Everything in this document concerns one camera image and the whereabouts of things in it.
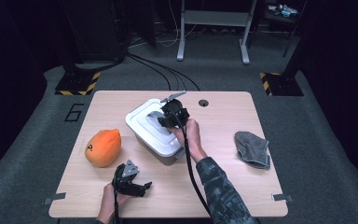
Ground black floor cables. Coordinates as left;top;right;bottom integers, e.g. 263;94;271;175
127;52;201;91

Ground white metal desk frame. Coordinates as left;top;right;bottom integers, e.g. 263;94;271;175
176;0;258;65

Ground right hand-held gripper black cable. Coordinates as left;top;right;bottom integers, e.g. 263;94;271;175
172;110;214;219

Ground white cables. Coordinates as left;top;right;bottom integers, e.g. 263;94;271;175
155;0;198;49

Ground grey translucent storage box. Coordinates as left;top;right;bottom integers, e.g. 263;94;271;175
134;132;186;167

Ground person's left hand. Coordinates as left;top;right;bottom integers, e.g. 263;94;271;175
97;182;132;224

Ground grey tape strip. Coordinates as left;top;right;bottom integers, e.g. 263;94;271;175
271;193;294;203
42;191;67;205

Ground person's right hand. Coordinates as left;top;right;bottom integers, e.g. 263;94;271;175
171;118;208;163

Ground hand-held gripper black cable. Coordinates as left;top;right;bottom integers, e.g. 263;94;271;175
172;110;214;219
113;176;123;224

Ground grey towel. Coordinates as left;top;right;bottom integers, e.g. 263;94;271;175
233;131;271;171

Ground dark shelf with small things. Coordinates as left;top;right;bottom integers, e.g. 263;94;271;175
262;0;309;59

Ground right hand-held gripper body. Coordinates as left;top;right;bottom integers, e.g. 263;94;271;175
159;91;191;129

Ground left hand-held gripper black cable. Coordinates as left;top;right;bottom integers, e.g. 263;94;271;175
113;176;123;224

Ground white lid with grey handle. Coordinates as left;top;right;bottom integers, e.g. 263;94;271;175
125;98;186;158

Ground black cabinet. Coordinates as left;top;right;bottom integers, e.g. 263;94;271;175
60;0;129;63

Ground orange plush toy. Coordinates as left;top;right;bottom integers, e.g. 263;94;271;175
84;128;122;169

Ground black stand base hazard stripes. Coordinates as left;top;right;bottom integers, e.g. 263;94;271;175
54;66;102;96
259;71;305;97

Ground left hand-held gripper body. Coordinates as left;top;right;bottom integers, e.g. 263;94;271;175
111;159;141;196

